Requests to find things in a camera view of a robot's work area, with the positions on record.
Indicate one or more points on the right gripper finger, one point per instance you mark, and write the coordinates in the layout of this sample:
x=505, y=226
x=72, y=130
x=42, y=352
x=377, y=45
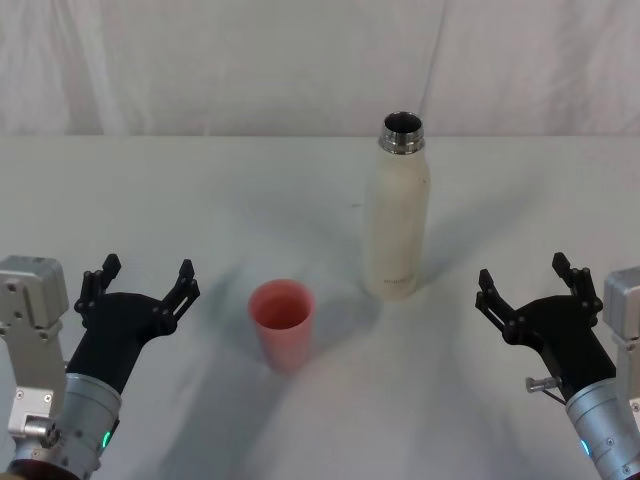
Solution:
x=495, y=305
x=577, y=282

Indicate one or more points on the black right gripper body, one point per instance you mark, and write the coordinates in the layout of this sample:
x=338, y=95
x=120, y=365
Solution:
x=565, y=332

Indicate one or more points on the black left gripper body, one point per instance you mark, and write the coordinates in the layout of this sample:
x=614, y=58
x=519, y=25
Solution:
x=112, y=330

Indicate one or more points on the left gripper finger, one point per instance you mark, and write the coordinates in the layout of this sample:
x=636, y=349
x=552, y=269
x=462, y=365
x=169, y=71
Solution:
x=97, y=285
x=179, y=295

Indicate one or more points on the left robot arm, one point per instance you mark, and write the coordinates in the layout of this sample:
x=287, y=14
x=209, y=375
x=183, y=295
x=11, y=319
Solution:
x=35, y=320

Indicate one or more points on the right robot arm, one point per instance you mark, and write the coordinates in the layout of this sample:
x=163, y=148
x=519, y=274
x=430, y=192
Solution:
x=617, y=400

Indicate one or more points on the white tablecloth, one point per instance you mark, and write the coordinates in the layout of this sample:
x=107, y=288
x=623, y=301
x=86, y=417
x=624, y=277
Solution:
x=200, y=210

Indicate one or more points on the pink plastic cup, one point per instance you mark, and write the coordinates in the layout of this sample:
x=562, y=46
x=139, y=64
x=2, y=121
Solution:
x=282, y=325

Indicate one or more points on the cream vacuum bottle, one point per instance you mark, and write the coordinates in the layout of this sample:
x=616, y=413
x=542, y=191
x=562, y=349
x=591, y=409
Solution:
x=397, y=220

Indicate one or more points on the white curtain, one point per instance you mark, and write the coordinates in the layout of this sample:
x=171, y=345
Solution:
x=200, y=65

